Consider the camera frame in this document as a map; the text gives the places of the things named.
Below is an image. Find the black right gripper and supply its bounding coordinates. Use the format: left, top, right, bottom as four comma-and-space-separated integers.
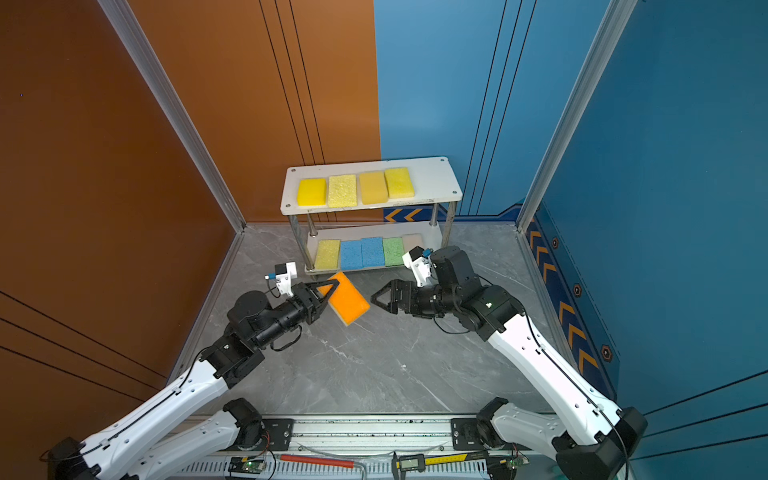
371, 279, 461, 317

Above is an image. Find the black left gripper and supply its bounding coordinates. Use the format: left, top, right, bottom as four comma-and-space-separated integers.
255, 278, 337, 353

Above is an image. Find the orange foam sponge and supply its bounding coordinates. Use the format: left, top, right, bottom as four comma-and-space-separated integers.
329, 272, 370, 326

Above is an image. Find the yellow cellulose sponge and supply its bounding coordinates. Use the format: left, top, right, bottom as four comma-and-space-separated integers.
314, 239, 341, 271
327, 174, 358, 209

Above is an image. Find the green cellulose sponge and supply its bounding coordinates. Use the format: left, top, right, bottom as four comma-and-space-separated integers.
382, 237, 405, 267

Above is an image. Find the blue cellulose sponge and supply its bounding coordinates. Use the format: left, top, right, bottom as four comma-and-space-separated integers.
340, 240, 363, 271
360, 237, 385, 268

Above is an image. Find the beige foam sponge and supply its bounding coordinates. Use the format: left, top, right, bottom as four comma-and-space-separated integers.
402, 233, 427, 253

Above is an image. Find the thick yellow foam sponge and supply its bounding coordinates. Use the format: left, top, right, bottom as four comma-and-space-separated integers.
296, 178, 327, 208

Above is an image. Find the small yellow foam sponge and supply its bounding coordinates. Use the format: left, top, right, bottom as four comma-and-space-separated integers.
384, 167, 415, 200

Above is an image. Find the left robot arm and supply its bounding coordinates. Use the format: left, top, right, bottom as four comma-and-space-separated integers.
41, 279, 339, 479

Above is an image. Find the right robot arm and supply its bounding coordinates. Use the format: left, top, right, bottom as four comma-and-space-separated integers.
371, 246, 648, 479

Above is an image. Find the white two-tier shelf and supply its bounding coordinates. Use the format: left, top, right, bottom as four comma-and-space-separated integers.
280, 156, 463, 276

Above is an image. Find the digital caliper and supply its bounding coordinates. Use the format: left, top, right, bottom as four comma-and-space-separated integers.
391, 451, 488, 480

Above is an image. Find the left circuit board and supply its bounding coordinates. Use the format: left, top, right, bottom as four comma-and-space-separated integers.
227, 457, 266, 476

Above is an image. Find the circuit board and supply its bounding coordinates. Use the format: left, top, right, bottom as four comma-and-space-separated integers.
499, 455, 530, 470
227, 457, 266, 476

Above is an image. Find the right circuit board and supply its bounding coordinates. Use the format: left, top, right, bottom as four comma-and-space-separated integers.
499, 455, 530, 470

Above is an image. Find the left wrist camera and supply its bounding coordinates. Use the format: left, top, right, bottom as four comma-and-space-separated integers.
265, 262, 298, 298

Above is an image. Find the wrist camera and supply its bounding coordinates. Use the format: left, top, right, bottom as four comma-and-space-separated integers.
402, 246, 434, 288
265, 262, 298, 298

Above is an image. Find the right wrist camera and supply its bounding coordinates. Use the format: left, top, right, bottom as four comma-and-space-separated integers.
402, 246, 434, 288

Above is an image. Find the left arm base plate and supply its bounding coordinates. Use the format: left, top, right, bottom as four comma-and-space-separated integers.
233, 418, 294, 452

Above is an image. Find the aluminium front rail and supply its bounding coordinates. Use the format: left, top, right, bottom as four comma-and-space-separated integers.
171, 404, 575, 479

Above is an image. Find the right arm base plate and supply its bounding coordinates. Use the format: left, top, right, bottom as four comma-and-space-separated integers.
449, 417, 535, 452

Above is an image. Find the red-handled tool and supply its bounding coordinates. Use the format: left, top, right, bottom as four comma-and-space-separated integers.
280, 454, 356, 470

